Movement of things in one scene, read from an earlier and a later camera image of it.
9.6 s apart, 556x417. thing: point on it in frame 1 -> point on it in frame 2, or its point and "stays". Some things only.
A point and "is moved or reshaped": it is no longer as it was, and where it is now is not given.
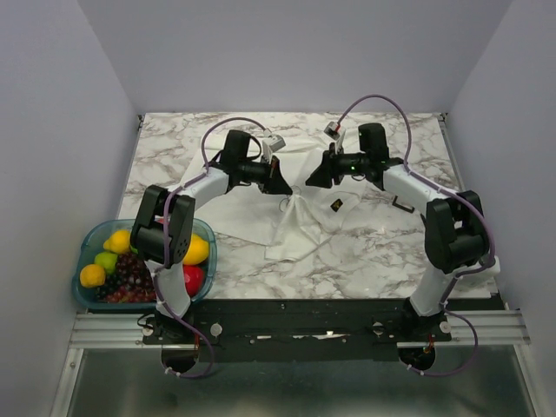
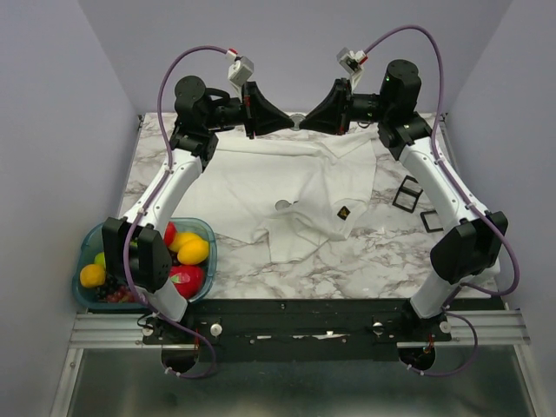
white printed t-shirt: (289, 227) is moved or reshaped
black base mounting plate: (298, 330) stays
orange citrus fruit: (92, 275) stays
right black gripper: (321, 176) -> (333, 115)
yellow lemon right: (198, 252) stays
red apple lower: (194, 278) stays
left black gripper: (274, 182) -> (259, 115)
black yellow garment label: (336, 205) -> (343, 213)
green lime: (108, 260) stays
